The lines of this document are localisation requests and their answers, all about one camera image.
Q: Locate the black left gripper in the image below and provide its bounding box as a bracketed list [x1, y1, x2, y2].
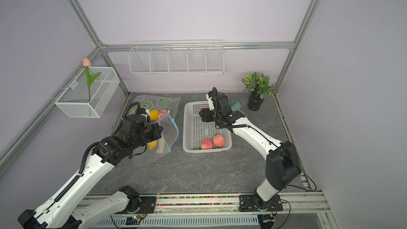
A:
[131, 122, 164, 151]

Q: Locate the yellow peach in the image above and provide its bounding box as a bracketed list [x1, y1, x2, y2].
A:
[147, 141, 158, 150]
[149, 110, 159, 121]

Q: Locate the clear bag with blue zipper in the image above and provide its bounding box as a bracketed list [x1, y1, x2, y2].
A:
[132, 112, 179, 168]

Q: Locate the green printed zip-top bag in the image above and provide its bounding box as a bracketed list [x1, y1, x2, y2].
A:
[130, 94, 181, 120]

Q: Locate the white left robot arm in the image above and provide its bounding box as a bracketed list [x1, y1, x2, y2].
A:
[18, 114, 164, 229]

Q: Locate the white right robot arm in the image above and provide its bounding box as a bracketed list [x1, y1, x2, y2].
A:
[199, 89, 302, 211]

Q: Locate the green hand brush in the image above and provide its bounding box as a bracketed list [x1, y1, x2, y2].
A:
[229, 98, 242, 112]

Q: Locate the white plastic perforated basket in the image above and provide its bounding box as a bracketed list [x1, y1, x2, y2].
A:
[182, 101, 233, 153]

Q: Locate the black plant vase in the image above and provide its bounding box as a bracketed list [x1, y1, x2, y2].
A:
[247, 92, 264, 111]

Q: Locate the green artificial plant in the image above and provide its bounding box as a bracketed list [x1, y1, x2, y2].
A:
[242, 72, 278, 99]

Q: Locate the pink artificial tulip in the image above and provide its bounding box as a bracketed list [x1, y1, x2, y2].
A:
[83, 58, 101, 102]

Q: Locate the white vent grille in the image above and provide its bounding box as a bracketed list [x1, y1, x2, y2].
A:
[91, 214, 259, 229]

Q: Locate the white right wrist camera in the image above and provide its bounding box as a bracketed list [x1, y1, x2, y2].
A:
[206, 91, 216, 111]

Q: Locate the white wire side basket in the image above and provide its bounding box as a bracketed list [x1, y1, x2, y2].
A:
[55, 67, 120, 118]

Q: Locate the white wire wall shelf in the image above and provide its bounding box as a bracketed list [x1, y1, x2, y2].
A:
[128, 40, 225, 75]

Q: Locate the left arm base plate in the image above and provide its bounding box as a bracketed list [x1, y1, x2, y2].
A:
[117, 196, 157, 215]

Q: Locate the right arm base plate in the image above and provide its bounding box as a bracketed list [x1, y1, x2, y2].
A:
[239, 194, 283, 213]

